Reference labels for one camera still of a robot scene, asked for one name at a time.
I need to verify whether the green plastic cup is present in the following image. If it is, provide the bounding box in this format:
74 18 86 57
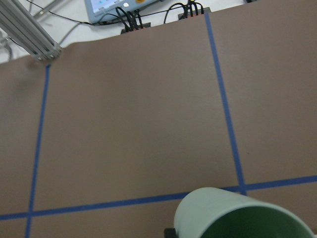
174 187 315 238

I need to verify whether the blue teach pendant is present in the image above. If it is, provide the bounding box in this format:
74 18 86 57
84 0 157 23

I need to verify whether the aluminium frame post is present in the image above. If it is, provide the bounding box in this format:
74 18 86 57
0 0 61 60

